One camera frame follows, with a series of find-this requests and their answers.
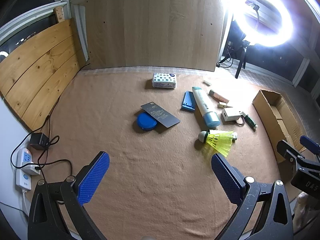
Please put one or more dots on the pine plank panel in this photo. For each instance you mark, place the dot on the pine plank panel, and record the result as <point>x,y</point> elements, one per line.
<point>37,75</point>

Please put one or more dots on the white tube with blue cap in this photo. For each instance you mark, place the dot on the white tube with blue cap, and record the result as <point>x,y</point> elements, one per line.
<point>203,103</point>

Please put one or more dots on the blue round lid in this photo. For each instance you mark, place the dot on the blue round lid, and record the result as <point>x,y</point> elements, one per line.
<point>145,122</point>

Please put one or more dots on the person's right hand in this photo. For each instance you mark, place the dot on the person's right hand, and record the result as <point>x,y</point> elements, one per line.
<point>302,205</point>

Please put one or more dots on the cardboard box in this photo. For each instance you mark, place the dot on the cardboard box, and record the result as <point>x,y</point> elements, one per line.
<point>282,115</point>

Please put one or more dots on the small white cap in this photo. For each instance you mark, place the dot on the small white cap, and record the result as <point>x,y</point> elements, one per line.
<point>207,82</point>

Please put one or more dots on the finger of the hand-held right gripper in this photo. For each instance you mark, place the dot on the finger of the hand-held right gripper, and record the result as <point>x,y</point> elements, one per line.
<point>287,150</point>
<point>310,143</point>

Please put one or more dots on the white power strip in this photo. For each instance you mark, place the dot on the white power strip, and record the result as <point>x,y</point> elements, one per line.
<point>25,180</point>

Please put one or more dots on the patterned tissue pack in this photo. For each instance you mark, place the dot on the patterned tissue pack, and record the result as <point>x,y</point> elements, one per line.
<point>163,80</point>

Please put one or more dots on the wooden clothespin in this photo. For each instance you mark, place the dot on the wooden clothespin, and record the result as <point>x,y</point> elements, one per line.
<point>223,104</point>

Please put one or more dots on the black power adapter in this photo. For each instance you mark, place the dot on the black power adapter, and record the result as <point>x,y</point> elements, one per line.
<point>38,141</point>

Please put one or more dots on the checked cloth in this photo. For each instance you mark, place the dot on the checked cloth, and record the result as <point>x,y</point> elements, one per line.
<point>262,82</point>

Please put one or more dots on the green circuit board stick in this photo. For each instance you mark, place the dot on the green circuit board stick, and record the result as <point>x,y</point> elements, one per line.
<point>250,121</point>

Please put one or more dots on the large wooden board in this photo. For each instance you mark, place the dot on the large wooden board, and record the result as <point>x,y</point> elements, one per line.
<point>150,30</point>

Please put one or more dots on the blue phone stand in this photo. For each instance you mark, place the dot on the blue phone stand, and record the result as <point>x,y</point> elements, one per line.
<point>187,101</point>

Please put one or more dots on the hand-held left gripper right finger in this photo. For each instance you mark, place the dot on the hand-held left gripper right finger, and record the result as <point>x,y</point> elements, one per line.
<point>225,177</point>

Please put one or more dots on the yellow shuttlecock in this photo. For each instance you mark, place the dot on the yellow shuttlecock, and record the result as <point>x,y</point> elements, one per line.
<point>220,140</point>

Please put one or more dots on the white charger box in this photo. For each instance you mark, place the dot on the white charger box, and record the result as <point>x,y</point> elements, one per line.
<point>231,115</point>

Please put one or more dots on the pink tube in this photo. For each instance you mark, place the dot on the pink tube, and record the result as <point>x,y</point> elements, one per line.
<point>217,95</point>

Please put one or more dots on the dark grey card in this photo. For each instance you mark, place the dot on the dark grey card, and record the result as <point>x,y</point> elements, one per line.
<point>162,116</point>

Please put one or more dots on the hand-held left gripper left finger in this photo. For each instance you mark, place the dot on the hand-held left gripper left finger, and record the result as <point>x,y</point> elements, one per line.
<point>93,177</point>

